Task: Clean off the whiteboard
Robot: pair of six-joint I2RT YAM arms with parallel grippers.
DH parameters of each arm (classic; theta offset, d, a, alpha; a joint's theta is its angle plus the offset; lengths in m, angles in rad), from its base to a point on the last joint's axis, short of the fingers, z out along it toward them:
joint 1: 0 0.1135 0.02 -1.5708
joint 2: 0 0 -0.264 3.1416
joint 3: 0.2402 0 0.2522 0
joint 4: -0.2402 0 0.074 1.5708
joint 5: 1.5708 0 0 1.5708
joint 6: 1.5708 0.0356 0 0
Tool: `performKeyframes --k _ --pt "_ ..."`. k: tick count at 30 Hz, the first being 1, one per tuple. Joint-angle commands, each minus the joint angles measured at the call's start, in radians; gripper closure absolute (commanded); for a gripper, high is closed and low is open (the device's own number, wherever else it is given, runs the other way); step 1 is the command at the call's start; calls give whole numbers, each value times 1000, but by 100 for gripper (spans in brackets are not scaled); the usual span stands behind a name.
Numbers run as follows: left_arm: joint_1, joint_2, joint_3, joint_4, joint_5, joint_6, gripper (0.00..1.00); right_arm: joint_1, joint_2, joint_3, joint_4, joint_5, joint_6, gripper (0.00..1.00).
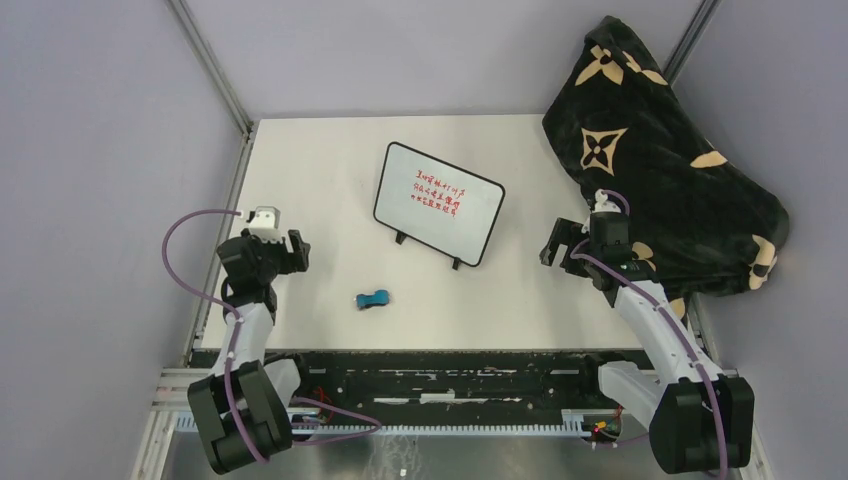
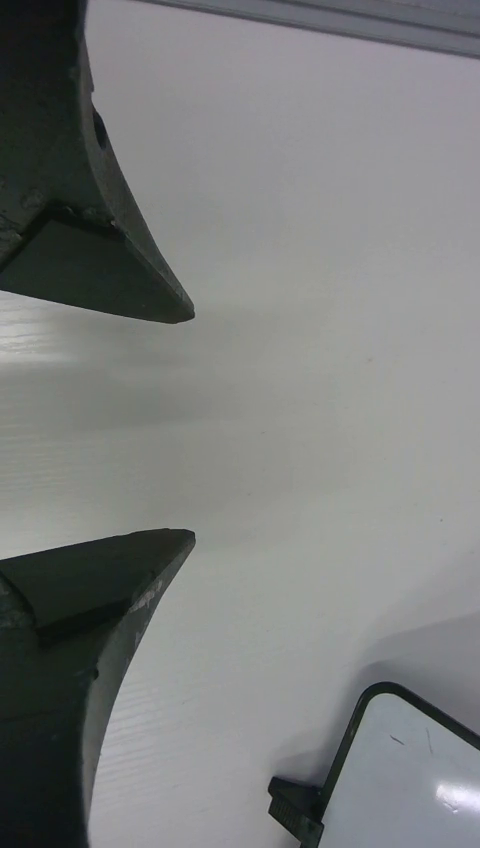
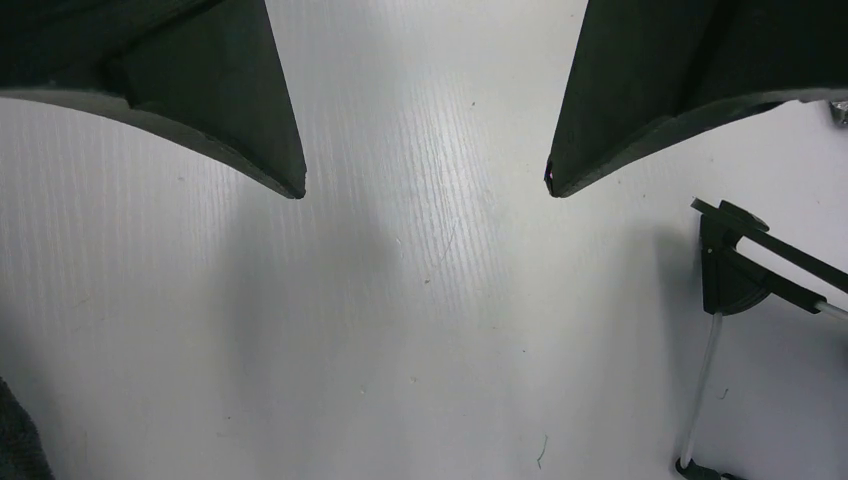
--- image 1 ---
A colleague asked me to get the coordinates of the small black-framed whiteboard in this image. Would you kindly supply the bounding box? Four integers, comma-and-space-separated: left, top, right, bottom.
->
373, 141, 506, 269

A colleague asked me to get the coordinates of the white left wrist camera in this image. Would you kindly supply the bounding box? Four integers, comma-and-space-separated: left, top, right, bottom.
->
242, 206, 283, 244

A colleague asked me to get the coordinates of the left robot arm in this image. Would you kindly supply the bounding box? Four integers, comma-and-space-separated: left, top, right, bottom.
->
187, 230, 315, 475

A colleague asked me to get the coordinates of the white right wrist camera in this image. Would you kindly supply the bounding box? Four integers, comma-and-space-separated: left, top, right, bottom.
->
590, 189, 622, 214

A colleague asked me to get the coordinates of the black blanket with tan flowers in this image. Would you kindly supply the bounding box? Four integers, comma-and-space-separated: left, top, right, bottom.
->
542, 16, 790, 314

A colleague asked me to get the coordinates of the blue whiteboard eraser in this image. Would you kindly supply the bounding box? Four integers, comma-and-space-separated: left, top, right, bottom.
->
355, 289, 390, 310

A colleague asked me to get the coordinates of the blue-grey cable duct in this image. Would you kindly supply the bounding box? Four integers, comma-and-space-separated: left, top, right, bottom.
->
173, 409, 624, 440

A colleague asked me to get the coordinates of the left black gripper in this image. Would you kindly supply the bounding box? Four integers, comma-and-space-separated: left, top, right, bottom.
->
241, 229, 309, 284

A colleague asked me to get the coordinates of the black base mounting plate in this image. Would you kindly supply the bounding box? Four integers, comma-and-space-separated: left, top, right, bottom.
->
188, 349, 717, 429

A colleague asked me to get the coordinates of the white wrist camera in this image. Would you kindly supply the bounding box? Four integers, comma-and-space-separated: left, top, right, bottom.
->
242, 206, 283, 244
590, 189, 622, 214

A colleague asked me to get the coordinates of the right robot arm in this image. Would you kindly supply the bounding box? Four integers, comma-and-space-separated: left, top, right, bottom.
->
540, 211, 755, 478

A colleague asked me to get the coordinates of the aluminium rail frame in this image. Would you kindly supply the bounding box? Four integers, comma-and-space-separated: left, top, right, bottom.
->
128, 126, 256, 479

